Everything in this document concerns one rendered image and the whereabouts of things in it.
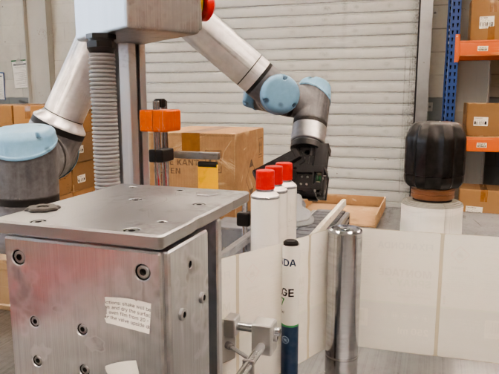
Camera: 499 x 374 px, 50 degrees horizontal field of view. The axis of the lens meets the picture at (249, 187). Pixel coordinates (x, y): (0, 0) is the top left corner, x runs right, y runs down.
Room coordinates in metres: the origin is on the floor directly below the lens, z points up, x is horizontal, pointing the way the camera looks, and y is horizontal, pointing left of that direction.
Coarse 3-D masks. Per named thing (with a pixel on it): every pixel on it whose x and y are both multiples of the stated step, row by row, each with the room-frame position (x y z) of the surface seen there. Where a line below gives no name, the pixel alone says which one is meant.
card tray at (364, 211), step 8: (304, 200) 1.78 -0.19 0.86; (320, 200) 1.88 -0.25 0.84; (328, 200) 1.87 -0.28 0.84; (336, 200) 1.86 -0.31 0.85; (352, 200) 1.85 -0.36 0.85; (360, 200) 1.84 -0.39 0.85; (368, 200) 1.83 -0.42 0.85; (376, 200) 1.82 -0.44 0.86; (384, 200) 1.76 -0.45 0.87; (312, 208) 1.79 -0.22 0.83; (320, 208) 1.79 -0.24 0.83; (328, 208) 1.79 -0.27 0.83; (344, 208) 1.79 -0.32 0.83; (352, 208) 1.79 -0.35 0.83; (360, 208) 1.79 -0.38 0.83; (368, 208) 1.79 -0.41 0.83; (376, 208) 1.79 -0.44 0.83; (384, 208) 1.77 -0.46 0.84; (352, 216) 1.67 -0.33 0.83; (360, 216) 1.67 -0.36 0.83; (368, 216) 1.67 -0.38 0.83; (376, 216) 1.54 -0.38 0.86; (352, 224) 1.56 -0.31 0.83; (360, 224) 1.56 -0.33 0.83; (368, 224) 1.56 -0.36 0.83; (376, 224) 1.55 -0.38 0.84
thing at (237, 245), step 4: (248, 232) 0.97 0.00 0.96; (244, 236) 0.94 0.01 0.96; (248, 236) 0.94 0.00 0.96; (236, 240) 0.91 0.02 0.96; (240, 240) 0.91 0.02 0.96; (244, 240) 0.92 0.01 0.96; (248, 240) 0.94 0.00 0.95; (232, 244) 0.89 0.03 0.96; (236, 244) 0.89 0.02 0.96; (240, 244) 0.90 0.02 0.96; (244, 244) 0.92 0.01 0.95; (228, 248) 0.86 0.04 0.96; (232, 248) 0.87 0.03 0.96; (236, 248) 0.88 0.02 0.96; (240, 248) 0.90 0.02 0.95; (224, 252) 0.84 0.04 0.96; (228, 252) 0.85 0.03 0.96; (232, 252) 0.87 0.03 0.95; (236, 252) 0.88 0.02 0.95; (224, 256) 0.83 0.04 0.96; (228, 256) 0.85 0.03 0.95
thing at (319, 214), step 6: (318, 210) 1.54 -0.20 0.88; (324, 210) 1.54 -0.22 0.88; (330, 210) 1.54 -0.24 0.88; (318, 216) 1.47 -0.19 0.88; (324, 216) 1.47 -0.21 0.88; (318, 222) 1.39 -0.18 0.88; (336, 222) 1.40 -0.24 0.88; (300, 228) 1.33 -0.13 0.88; (306, 228) 1.33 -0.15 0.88; (312, 228) 1.33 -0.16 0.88; (300, 234) 1.26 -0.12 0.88; (306, 234) 1.26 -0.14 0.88
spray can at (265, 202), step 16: (256, 176) 0.92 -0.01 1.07; (272, 176) 0.92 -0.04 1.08; (256, 192) 0.92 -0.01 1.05; (272, 192) 0.92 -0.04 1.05; (256, 208) 0.91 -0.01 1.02; (272, 208) 0.91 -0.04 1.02; (256, 224) 0.91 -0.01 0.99; (272, 224) 0.91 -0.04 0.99; (256, 240) 0.91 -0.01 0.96; (272, 240) 0.91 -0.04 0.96
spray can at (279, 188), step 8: (272, 168) 0.97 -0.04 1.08; (280, 168) 0.97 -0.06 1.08; (280, 176) 0.97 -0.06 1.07; (280, 184) 0.97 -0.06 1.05; (280, 192) 0.96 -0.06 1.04; (280, 200) 0.96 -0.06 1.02; (280, 208) 0.96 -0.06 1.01; (280, 216) 0.96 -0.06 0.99; (280, 224) 0.96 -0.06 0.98; (280, 232) 0.96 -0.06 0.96; (280, 240) 0.96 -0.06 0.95
